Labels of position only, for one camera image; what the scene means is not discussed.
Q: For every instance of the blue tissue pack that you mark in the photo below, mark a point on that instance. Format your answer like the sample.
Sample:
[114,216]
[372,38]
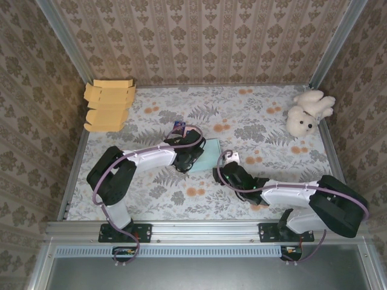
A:
[178,125]

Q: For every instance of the grey metal lower panel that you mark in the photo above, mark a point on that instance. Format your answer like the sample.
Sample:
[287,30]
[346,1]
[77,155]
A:
[196,275]

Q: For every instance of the long aluminium base rail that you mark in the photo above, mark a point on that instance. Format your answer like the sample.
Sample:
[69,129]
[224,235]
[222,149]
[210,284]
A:
[205,231]

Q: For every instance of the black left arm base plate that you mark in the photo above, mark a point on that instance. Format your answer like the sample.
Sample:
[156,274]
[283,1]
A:
[145,232]

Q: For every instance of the aluminium frame post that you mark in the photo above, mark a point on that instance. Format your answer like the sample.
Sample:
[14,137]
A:
[63,33]
[335,42]

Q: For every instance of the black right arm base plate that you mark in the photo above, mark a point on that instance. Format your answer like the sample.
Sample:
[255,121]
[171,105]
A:
[267,232]

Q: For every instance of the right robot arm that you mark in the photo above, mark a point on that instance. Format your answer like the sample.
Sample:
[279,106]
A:
[284,193]

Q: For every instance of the mint green paper box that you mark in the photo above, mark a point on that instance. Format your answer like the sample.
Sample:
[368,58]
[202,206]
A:
[208,154]

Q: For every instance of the tan cardboard paper box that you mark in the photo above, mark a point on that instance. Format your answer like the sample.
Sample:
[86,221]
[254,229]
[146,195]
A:
[109,102]

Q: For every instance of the black controller board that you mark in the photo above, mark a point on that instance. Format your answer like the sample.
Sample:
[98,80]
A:
[291,251]
[124,252]

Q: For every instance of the aluminium side rail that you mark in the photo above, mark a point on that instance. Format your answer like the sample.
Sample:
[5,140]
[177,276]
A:
[72,181]
[337,157]

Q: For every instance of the white plush toy dog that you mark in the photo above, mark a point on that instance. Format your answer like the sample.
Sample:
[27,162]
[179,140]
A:
[302,121]

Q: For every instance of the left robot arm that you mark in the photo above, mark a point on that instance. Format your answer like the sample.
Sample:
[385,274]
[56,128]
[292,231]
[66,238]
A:
[151,158]

